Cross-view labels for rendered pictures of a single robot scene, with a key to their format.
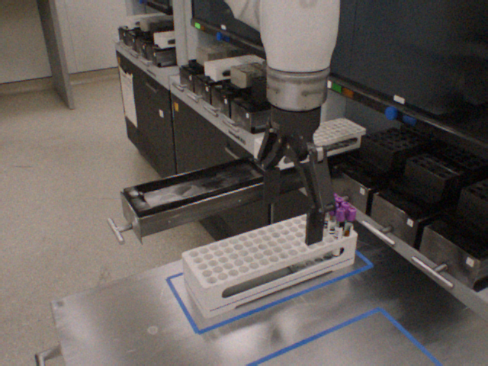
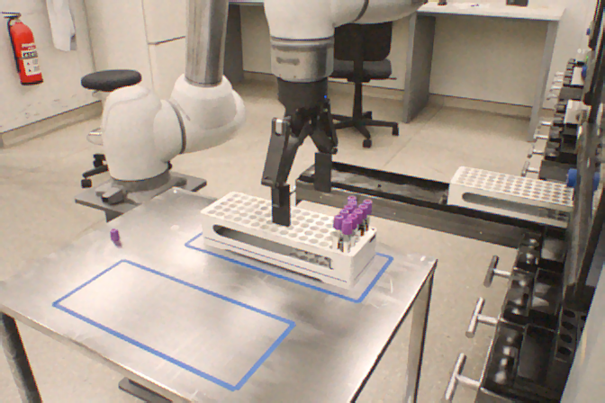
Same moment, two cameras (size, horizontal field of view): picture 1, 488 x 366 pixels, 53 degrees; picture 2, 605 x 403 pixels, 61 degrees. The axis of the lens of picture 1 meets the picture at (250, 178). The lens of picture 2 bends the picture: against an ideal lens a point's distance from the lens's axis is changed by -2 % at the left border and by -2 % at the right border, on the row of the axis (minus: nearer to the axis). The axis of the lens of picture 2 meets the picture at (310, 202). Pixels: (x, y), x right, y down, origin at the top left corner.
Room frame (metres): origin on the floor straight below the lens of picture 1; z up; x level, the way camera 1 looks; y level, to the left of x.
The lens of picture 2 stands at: (0.28, -0.71, 1.31)
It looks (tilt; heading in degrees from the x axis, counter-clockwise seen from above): 27 degrees down; 57
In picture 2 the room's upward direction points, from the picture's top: straight up
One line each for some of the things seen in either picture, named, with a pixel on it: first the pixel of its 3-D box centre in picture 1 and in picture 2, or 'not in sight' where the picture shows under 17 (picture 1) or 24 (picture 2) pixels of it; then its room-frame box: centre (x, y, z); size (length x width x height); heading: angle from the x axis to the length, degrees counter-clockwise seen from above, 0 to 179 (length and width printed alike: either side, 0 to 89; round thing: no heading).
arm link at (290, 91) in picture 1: (296, 85); (302, 57); (0.69, -0.07, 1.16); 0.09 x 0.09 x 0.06
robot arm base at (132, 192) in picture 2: not in sight; (135, 181); (0.58, 0.61, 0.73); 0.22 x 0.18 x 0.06; 30
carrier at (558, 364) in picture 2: (484, 212); (562, 350); (0.82, -0.47, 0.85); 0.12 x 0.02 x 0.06; 29
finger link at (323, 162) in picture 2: (271, 186); (322, 172); (0.75, -0.04, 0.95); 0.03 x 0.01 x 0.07; 118
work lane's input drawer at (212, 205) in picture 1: (252, 179); (436, 206); (1.08, 0.00, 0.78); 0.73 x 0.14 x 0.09; 120
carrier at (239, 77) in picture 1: (240, 78); (582, 124); (1.69, 0.04, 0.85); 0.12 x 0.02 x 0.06; 31
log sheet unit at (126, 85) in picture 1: (126, 95); not in sight; (2.68, 0.72, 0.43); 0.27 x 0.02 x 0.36; 30
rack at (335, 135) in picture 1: (310, 145); (525, 201); (1.17, -0.16, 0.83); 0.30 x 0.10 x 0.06; 120
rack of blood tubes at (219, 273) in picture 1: (271, 258); (285, 236); (0.67, -0.04, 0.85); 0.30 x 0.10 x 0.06; 118
